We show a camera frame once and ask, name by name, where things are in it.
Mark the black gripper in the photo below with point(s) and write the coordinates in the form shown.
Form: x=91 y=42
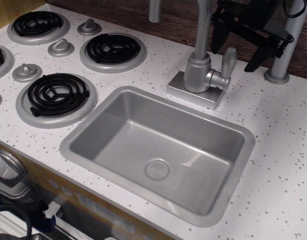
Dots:
x=253 y=21

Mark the grey support pole with base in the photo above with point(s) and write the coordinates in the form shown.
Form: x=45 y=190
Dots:
x=278 y=74

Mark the silver toy faucet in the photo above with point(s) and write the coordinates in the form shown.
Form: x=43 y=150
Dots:
x=190 y=84

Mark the grey plastic sink basin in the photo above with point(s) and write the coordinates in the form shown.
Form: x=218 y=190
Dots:
x=182 y=160

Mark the back right stove burner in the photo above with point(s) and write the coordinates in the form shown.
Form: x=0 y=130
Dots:
x=112 y=53

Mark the top silver stove knob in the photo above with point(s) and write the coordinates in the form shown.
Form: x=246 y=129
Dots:
x=89 y=28

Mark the silver stove knob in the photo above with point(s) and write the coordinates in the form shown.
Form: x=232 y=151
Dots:
x=60 y=48
x=89 y=28
x=26 y=73

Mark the middle silver stove knob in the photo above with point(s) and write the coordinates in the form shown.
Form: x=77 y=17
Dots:
x=60 y=48

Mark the front right stove burner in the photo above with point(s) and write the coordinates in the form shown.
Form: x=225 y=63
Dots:
x=56 y=100

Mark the back left stove burner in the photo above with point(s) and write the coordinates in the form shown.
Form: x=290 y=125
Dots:
x=37 y=28

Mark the lower silver stove knob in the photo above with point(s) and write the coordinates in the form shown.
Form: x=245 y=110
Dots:
x=26 y=73

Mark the left edge stove burner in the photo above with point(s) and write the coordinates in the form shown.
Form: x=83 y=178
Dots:
x=6 y=61

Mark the silver oven dial knob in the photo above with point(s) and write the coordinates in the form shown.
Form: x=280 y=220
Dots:
x=12 y=171

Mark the silver faucet lever handle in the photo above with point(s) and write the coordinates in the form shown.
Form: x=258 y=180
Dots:
x=222 y=80

